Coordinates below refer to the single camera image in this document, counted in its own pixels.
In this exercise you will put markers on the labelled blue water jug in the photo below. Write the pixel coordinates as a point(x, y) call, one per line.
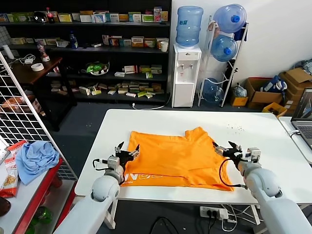
point(189, 29)

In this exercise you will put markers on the blue white pack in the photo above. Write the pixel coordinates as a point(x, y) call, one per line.
point(274, 84)

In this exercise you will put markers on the orange t-shirt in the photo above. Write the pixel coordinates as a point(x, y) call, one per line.
point(170, 161)

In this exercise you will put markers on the white paper cup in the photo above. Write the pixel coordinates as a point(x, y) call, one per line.
point(164, 47)

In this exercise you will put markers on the flat green medicine box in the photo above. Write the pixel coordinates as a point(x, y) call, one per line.
point(143, 94)

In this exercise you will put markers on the flat white medicine box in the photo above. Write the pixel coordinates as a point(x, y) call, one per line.
point(120, 74)

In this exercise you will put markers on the red edged white shelf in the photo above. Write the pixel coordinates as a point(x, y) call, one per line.
point(25, 192)

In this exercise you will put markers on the cola bottle red cap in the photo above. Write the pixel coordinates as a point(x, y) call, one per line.
point(50, 18)

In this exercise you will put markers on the grey laptop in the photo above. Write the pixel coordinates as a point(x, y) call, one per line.
point(303, 109)

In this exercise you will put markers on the blue grey clothes pile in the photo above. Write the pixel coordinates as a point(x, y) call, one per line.
point(307, 65)

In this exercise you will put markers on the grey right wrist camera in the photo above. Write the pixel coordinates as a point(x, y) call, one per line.
point(253, 154)

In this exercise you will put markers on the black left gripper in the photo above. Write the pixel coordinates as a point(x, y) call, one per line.
point(125, 157)

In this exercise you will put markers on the black shelving unit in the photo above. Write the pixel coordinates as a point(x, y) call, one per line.
point(136, 50)

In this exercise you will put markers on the dark brown bottle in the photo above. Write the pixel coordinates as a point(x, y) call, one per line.
point(3, 207)

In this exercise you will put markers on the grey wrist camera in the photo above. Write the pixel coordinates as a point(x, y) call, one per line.
point(253, 154)
point(113, 162)

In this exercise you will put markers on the green plastic bottle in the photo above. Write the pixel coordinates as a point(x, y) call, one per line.
point(44, 214)

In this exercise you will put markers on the red snack bag chips picture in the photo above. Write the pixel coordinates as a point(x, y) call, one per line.
point(9, 178)

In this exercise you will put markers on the blue plastic bottle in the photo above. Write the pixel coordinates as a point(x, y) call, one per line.
point(73, 42)

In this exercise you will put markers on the bowl with green packets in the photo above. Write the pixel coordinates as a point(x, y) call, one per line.
point(96, 68)

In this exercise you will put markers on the open cardboard box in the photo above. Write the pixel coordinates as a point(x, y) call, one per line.
point(265, 97)

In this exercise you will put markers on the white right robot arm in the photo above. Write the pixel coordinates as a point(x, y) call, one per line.
point(263, 180)

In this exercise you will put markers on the brown wooden table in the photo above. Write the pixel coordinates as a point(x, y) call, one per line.
point(29, 73)

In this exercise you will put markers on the dark blue cloth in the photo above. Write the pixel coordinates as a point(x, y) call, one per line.
point(241, 34)

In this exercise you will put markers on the yellow plastic bin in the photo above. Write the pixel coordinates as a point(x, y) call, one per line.
point(270, 108)

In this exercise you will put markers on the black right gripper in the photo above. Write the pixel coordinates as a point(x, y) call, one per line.
point(232, 154)

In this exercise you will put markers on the white power strip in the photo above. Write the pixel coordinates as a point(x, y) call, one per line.
point(212, 212)

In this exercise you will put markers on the white water dispenser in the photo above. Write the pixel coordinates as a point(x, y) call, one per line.
point(182, 92)

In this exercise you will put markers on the light blue garment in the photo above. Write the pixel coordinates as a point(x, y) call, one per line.
point(36, 161)

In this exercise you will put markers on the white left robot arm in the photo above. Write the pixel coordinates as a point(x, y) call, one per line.
point(104, 187)

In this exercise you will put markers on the white tape roll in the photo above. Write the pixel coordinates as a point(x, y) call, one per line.
point(34, 68)

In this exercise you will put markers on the white blue medicine box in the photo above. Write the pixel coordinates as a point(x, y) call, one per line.
point(98, 18)

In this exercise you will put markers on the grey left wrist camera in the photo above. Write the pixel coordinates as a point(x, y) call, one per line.
point(113, 162)

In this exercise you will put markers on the white metal jug rack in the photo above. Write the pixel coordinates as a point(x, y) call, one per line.
point(225, 96)

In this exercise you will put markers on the white cylinder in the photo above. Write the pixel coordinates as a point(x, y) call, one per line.
point(8, 52)

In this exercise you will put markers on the yellow white medicine box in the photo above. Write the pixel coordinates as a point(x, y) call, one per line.
point(65, 18)

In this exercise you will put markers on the tall pink blue box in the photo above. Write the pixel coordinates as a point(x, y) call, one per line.
point(157, 15)

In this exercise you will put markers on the pink drink bottle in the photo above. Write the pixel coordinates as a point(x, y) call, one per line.
point(42, 52)

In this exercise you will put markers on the stacked cardboard boxes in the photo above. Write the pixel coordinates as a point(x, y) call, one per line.
point(296, 78)

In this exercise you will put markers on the shiny dark dome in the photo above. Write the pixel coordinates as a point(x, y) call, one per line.
point(39, 17)

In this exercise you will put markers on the grey plastic bag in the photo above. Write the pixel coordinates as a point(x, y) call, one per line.
point(240, 90)

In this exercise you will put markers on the teal white medicine box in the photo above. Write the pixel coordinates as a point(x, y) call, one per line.
point(134, 17)

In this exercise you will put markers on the small green medicine box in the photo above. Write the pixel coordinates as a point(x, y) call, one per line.
point(149, 75)

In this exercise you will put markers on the pink white medicine box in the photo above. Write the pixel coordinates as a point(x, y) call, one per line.
point(105, 40)

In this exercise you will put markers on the red white snack bag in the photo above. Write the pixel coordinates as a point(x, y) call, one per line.
point(15, 148)

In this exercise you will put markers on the small yellow box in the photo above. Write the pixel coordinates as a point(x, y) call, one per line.
point(239, 102)

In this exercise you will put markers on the orange white medicine box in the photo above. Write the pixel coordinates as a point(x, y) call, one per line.
point(138, 42)

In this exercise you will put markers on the open white box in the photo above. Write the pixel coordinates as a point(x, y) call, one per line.
point(62, 44)

